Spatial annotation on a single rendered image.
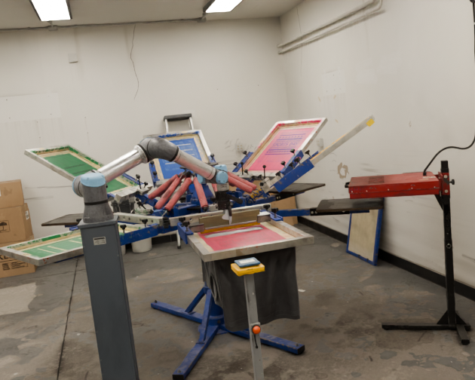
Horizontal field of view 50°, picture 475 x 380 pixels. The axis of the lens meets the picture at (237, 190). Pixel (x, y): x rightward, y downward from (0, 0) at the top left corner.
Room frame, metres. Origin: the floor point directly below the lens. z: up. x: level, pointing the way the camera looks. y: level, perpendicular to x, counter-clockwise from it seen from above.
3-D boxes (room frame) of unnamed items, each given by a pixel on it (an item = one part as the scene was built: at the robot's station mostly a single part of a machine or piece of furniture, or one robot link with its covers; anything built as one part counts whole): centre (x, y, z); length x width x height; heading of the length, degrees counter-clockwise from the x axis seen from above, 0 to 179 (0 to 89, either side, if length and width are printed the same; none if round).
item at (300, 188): (4.39, -0.21, 0.91); 1.34 x 0.40 x 0.08; 134
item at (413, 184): (3.53, -1.09, 1.06); 0.61 x 0.46 x 0.12; 74
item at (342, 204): (3.74, -0.37, 0.91); 1.34 x 0.40 x 0.08; 74
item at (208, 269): (2.80, 0.18, 0.79); 0.46 x 0.09 x 0.33; 14
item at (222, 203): (3.10, 0.09, 1.15); 0.09 x 0.08 x 0.12; 104
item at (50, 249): (3.28, 0.92, 1.05); 1.08 x 0.61 x 0.23; 134
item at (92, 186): (2.54, 0.71, 1.37); 0.13 x 0.12 x 0.14; 33
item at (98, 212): (2.54, 0.71, 1.25); 0.15 x 0.15 x 0.10
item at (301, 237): (2.90, 0.01, 0.97); 0.79 x 0.58 x 0.04; 14
